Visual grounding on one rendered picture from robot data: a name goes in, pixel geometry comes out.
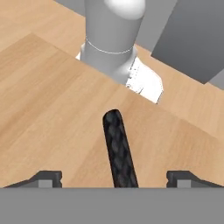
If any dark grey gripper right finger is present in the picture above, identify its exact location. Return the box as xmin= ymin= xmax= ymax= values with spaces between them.
xmin=165 ymin=170 xmax=224 ymax=189

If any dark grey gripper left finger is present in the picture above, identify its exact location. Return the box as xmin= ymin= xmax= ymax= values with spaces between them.
xmin=2 ymin=170 xmax=63 ymax=189

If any grey white round column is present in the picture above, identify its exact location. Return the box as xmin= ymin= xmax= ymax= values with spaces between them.
xmin=75 ymin=0 xmax=165 ymax=105

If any black textured handle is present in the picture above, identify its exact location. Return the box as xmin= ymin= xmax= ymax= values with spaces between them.
xmin=101 ymin=108 xmax=140 ymax=189

